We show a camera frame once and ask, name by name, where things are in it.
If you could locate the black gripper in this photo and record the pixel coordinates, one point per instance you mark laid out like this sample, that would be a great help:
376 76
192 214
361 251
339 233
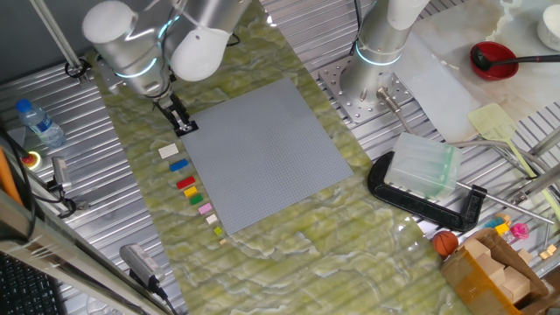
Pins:
168 106

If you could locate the black Lego plate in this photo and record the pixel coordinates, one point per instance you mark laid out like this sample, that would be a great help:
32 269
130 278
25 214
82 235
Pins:
194 128

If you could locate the black ladle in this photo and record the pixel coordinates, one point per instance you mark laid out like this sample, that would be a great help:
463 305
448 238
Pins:
480 59

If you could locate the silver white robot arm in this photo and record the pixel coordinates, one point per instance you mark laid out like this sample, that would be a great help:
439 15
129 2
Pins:
118 39

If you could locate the white Lego plate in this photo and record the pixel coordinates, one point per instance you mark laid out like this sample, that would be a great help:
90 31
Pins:
168 151

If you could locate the blue Lego brick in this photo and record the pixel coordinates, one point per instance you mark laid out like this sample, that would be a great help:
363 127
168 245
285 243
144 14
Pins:
179 165

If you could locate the red Lego brick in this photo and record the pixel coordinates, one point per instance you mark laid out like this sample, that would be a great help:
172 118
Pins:
186 182

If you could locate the yellow Lego brick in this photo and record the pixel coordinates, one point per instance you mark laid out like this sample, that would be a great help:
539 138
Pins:
191 192

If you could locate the green Lego brick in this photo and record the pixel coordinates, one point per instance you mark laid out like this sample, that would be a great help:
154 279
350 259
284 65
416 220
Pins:
196 199

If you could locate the pink Lego brick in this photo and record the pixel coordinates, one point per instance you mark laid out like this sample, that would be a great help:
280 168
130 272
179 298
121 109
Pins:
205 208

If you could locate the large grey Lego baseplate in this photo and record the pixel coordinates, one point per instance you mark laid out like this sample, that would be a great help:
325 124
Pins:
271 166

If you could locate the small white Lego brick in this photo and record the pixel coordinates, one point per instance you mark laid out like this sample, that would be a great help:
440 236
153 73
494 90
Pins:
212 219

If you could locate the small lime Lego brick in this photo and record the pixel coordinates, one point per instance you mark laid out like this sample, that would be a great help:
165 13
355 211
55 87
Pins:
218 231

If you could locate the clear water bottle blue cap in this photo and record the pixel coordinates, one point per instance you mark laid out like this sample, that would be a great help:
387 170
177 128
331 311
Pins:
41 124

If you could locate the metal tripod pole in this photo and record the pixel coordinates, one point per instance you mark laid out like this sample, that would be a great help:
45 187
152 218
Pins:
57 39

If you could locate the red emergency stop button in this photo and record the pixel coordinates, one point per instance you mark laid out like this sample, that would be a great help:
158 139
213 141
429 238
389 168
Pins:
30 160

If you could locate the orange pole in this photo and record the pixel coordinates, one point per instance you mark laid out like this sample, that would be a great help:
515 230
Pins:
6 175

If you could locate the green marble pattern mat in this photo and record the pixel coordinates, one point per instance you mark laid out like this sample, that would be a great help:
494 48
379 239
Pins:
306 271

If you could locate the black keyboard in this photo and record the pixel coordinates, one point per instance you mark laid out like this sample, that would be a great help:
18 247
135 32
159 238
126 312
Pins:
22 289

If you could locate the black C-clamp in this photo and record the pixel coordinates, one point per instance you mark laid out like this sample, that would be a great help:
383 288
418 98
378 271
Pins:
411 203

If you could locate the translucent plastic box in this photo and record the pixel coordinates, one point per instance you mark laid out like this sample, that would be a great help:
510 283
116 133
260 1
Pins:
422 166

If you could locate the small toy basketball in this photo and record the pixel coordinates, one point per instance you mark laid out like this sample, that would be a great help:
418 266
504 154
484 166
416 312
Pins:
445 243

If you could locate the pale yellow slotted spatula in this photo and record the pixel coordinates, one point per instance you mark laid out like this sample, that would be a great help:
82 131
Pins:
492 122

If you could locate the wooden block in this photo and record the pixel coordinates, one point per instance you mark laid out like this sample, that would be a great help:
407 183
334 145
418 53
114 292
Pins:
490 264
516 284
476 248

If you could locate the red bowl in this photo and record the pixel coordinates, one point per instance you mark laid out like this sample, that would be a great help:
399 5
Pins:
503 73

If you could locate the teal toy block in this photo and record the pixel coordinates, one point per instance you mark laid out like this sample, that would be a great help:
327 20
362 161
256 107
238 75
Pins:
493 222

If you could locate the brown cardboard box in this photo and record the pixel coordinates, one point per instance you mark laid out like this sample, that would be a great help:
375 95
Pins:
468 284

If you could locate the orange toy block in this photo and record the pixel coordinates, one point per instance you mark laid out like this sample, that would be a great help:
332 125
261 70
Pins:
504 217

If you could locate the yellow toy block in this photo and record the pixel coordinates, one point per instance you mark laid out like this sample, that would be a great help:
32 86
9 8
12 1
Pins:
501 228

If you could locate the white marble pattern mat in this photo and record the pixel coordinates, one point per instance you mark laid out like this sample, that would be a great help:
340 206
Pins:
534 87

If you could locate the pink toy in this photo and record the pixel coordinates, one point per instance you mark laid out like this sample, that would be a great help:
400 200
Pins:
520 230

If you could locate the aluminium profile bar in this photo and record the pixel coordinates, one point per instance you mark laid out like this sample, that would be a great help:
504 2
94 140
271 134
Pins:
536 184
544 142

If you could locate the small wooden cube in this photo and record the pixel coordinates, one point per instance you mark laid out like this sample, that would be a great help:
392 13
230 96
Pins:
543 255
552 249
525 255

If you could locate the white cup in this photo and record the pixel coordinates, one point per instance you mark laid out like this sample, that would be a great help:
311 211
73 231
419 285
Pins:
550 30

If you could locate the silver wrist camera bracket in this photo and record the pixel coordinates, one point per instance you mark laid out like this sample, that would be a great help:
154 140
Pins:
108 76

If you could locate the grey depth camera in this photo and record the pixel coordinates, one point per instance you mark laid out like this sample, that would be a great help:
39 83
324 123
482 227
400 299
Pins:
139 262
60 170

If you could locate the metal camera mount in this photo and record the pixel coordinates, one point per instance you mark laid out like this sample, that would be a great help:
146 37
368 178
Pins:
65 203

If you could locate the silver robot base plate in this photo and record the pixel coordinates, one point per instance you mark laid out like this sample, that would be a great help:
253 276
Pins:
345 107

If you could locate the aluminium frame rail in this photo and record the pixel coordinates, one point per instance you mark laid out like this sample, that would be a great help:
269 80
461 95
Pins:
65 258

